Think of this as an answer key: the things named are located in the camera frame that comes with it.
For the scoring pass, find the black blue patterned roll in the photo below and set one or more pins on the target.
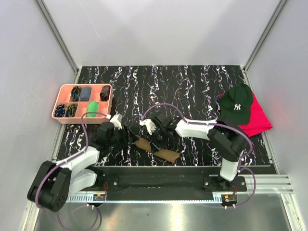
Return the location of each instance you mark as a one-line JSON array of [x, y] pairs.
[[59, 111]]

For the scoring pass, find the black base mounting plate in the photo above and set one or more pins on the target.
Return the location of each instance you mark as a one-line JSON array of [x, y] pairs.
[[160, 194]]

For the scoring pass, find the pink divided organizer tray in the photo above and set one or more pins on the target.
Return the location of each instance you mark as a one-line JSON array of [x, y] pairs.
[[64, 97]]

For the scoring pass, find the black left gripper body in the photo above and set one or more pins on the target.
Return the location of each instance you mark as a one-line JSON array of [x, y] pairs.
[[119, 138]]

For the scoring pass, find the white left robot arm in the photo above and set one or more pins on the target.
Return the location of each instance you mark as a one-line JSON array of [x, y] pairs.
[[55, 182]]

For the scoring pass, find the black yellow patterned roll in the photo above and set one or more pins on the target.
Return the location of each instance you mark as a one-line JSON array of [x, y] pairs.
[[71, 110]]

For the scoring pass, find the pink red folded cloth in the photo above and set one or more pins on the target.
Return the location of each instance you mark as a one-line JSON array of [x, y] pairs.
[[258, 121]]

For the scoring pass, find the black multicolour patterned roll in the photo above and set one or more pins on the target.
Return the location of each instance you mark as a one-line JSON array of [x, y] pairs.
[[75, 93]]

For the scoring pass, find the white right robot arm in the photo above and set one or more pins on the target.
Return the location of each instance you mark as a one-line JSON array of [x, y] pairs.
[[229, 140]]

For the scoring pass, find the grey-blue rolled cloth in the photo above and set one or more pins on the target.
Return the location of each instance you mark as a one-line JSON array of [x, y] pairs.
[[85, 94]]

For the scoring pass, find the dark paisley rolled cloth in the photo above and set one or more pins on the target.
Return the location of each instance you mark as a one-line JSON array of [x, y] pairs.
[[105, 93]]

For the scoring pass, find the brown fabric napkin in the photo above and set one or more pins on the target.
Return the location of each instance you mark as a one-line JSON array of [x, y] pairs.
[[168, 155]]

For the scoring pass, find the green rolled cloth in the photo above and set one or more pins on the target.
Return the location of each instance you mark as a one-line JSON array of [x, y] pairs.
[[92, 109]]

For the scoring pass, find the dark green baseball cap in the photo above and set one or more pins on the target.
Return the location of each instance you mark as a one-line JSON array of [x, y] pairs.
[[236, 103]]

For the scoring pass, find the aluminium frame rail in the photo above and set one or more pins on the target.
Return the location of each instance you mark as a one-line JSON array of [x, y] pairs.
[[272, 183]]

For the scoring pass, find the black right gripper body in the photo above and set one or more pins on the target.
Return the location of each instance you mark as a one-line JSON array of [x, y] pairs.
[[159, 138]]

